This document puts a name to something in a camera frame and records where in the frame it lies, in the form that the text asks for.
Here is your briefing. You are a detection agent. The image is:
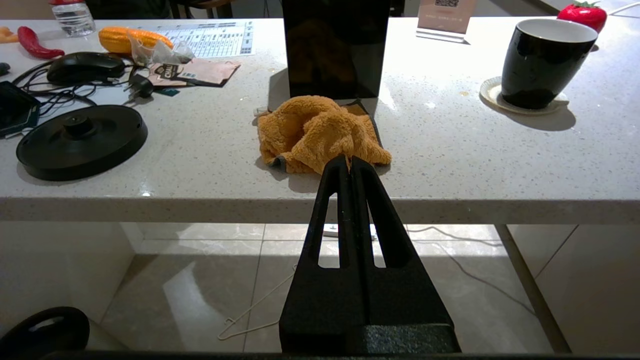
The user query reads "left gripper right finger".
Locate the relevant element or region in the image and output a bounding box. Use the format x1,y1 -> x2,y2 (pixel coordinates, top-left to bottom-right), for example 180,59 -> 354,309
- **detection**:
352,156 -> 461,353

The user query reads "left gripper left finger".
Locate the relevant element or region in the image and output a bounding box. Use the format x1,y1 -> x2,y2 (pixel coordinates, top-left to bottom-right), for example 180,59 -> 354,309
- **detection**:
278,154 -> 368,353

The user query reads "clear plastic water bottle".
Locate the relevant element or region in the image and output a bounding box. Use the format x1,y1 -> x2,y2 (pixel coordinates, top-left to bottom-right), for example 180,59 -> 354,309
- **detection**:
48,0 -> 97,38

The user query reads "white power strip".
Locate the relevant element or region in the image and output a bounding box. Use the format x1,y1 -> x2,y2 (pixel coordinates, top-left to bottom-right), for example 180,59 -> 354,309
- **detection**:
322,224 -> 378,241

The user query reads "brown table leg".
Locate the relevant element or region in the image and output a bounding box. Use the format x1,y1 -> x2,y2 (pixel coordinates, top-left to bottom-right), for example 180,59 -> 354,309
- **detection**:
495,225 -> 573,355

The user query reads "orange fluffy cloth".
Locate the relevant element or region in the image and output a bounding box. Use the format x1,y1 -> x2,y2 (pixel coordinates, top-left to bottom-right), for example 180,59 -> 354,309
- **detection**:
256,95 -> 392,176

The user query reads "round white coaster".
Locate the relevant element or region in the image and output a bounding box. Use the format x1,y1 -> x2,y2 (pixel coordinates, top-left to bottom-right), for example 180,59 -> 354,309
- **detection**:
479,76 -> 571,116

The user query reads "black tissue box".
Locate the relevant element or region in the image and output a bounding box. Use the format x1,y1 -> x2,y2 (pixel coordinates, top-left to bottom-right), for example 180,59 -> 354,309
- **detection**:
281,0 -> 391,100

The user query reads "brown paper packet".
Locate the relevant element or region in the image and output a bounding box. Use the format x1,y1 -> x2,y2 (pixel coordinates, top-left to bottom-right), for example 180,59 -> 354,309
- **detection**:
148,58 -> 242,89

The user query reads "black ceramic cup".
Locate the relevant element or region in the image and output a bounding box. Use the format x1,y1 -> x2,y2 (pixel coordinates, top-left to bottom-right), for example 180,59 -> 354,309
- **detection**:
501,18 -> 599,110

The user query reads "round black base part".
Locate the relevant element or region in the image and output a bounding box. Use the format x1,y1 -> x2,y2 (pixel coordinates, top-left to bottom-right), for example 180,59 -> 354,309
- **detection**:
0,306 -> 92,357

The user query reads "black power plug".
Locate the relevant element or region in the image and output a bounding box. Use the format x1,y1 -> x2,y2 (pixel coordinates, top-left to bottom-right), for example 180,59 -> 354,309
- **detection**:
122,74 -> 155,103

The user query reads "QR code sign stand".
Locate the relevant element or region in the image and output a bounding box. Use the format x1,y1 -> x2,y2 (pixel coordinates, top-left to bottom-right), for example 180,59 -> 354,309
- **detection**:
416,0 -> 478,45

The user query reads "printed paper sheet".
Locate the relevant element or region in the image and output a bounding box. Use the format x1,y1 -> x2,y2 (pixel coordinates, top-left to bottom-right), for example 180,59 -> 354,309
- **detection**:
135,20 -> 256,59

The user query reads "round black kettle base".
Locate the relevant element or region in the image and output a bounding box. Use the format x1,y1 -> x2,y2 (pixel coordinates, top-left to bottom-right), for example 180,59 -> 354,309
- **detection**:
16,104 -> 149,182

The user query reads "clear plastic wrapper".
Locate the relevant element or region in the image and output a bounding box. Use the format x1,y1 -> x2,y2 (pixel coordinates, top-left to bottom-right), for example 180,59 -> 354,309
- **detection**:
127,31 -> 196,66

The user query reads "brown wooden side table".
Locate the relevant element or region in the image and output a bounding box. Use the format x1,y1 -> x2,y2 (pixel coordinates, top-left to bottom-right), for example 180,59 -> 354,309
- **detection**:
170,0 -> 235,20

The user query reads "yellow toy corn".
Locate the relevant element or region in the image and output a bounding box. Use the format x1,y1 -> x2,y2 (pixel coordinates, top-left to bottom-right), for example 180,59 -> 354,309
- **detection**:
98,27 -> 175,55

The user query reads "black computer mouse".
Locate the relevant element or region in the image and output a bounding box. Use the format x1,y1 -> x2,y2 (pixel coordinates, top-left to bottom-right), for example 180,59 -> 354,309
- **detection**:
46,51 -> 127,86

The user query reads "red tomato-shaped timer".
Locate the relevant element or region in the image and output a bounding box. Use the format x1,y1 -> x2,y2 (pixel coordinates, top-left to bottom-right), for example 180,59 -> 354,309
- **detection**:
556,0 -> 608,34

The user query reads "dark flat device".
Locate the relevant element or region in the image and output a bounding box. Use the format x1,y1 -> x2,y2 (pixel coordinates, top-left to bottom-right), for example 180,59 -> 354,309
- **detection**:
0,81 -> 42,139

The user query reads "red toy chili pepper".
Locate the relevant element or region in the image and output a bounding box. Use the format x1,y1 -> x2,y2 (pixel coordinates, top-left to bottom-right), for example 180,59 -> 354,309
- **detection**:
17,26 -> 66,60

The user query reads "grey floor cable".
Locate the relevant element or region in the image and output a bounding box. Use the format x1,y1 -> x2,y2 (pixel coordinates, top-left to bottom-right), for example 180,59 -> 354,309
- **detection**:
405,225 -> 538,316

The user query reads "black cable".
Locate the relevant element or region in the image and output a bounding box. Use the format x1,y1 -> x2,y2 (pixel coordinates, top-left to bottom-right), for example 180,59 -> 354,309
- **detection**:
11,60 -> 151,108

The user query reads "thin white cable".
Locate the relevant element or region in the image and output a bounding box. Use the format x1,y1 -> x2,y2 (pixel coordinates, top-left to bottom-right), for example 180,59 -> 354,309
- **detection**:
607,0 -> 640,16

